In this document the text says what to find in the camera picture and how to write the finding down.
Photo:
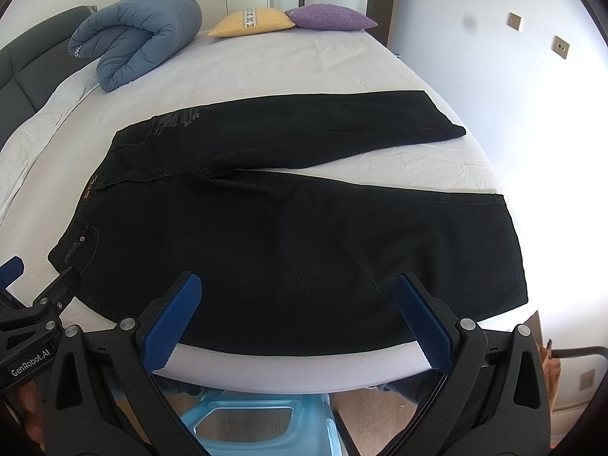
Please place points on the purple cushion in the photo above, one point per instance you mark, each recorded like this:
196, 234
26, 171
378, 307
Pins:
329, 17

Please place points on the dark grey headboard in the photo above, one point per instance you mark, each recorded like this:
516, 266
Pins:
34, 64

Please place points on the light blue plastic stool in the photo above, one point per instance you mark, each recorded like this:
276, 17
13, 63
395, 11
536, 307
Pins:
227, 423

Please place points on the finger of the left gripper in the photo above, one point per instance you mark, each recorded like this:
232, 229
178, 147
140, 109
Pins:
10, 271
58, 295

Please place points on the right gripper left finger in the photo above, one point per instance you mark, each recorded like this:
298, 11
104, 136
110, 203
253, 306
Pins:
103, 398

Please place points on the black denim pants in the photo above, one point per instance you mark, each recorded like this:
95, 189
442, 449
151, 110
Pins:
290, 264

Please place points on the low wall socket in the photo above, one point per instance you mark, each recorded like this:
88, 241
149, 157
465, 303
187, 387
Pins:
587, 380

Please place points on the person left hand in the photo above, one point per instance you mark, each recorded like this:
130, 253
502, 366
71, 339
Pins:
30, 400

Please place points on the wall switch plate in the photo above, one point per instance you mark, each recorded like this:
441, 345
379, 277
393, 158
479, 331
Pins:
514, 21

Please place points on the yellow cushion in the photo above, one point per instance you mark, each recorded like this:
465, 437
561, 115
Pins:
252, 21

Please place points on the white bed sheet mattress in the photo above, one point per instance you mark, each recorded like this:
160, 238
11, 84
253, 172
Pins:
210, 71

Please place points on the wall socket plate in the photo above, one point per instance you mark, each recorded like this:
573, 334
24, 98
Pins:
560, 47

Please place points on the rolled blue duvet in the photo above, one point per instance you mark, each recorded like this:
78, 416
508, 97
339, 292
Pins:
130, 38

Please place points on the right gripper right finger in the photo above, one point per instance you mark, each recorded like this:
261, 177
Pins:
491, 398

